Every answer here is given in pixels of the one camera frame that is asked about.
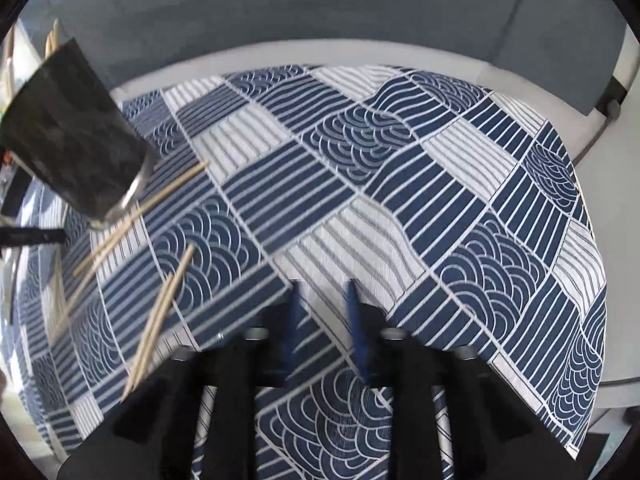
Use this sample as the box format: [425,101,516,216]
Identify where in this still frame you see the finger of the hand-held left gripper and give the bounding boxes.
[0,227,67,249]

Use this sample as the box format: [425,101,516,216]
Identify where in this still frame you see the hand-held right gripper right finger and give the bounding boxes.
[345,277,587,480]

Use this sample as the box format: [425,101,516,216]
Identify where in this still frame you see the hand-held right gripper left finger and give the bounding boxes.
[56,279,302,480]

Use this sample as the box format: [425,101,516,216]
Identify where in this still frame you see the black cylindrical utensil holder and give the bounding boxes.
[0,37,157,231]

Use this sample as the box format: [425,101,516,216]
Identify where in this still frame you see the wooden chopsticks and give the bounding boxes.
[2,17,211,404]

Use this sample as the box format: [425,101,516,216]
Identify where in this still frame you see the blue white patterned tablecloth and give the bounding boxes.
[0,63,609,480]

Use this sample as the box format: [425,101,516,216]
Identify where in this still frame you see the grey backdrop cloth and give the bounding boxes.
[20,0,629,117]

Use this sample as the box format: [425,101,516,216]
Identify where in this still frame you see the black power outlet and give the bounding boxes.
[595,76,627,112]

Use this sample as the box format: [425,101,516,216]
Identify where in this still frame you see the grey power cable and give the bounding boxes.
[572,101,622,167]

